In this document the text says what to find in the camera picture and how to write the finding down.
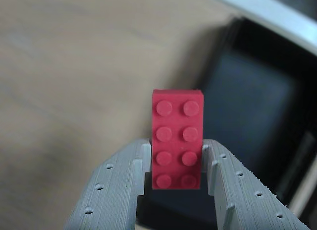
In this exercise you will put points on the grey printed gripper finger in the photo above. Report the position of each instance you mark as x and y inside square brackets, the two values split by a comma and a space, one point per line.
[111, 195]
[245, 202]

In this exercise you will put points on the red lego block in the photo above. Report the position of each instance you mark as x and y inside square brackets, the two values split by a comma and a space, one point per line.
[177, 121]

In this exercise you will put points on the black rectangular bin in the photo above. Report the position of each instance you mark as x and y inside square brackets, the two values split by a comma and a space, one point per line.
[247, 103]

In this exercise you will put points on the white table edge frame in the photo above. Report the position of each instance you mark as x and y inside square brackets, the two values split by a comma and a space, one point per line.
[277, 14]

